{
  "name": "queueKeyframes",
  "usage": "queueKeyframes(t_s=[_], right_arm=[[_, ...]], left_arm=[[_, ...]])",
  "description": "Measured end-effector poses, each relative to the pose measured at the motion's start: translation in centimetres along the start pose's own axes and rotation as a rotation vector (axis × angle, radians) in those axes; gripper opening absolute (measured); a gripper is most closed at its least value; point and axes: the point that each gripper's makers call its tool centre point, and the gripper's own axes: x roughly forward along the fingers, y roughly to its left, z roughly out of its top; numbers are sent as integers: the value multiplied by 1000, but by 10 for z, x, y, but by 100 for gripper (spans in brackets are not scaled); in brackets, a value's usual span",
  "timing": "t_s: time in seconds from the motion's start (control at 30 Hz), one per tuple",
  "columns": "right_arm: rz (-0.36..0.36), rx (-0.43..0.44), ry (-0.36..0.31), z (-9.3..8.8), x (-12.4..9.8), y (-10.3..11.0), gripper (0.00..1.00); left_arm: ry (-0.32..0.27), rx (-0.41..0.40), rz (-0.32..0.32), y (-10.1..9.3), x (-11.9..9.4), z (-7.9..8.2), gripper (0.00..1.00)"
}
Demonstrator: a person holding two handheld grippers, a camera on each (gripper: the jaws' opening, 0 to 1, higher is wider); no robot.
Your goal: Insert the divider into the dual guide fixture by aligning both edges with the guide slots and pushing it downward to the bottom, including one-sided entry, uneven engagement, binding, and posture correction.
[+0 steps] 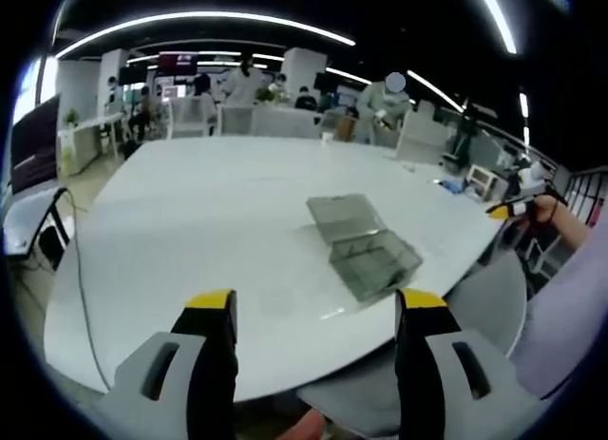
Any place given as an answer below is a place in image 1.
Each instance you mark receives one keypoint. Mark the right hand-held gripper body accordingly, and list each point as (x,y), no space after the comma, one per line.
(534,219)

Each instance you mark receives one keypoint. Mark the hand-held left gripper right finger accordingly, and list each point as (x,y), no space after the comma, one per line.
(494,397)

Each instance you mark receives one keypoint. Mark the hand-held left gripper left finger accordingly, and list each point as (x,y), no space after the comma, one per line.
(142,392)

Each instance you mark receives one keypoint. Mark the transparent grey dual guide fixture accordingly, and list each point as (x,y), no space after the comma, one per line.
(361,240)

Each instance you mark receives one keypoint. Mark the person's right hand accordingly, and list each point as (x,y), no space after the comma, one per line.
(548,203)

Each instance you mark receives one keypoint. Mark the person's left hand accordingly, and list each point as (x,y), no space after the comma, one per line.
(306,426)

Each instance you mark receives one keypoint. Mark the white open box shelf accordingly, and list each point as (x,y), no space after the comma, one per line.
(482,182)

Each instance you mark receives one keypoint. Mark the blue cloth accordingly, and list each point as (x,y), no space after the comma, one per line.
(452,185)

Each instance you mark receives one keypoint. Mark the person's lavender clothing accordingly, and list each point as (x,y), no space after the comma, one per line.
(565,316)

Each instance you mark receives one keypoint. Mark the white mesh chair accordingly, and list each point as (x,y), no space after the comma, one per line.
(236,120)
(190,119)
(423,138)

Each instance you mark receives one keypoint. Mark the small white cup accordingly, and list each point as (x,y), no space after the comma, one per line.
(326,139)

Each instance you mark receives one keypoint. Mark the straight ceiling light strip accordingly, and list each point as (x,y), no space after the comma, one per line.
(499,17)

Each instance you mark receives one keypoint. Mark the white side desk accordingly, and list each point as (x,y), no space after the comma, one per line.
(28,221)

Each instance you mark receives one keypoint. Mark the grey desk partition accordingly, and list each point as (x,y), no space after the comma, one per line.
(285,122)

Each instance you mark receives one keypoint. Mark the green leafy plant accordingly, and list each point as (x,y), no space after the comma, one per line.
(265,95)

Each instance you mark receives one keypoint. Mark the dark screen panel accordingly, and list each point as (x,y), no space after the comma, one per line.
(35,145)

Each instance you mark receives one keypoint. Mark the small green potted plant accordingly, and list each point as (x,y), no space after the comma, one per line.
(70,118)

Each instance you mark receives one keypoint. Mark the long curved ceiling light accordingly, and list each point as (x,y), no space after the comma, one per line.
(204,18)

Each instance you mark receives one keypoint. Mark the red wall screen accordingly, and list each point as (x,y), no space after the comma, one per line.
(176,63)

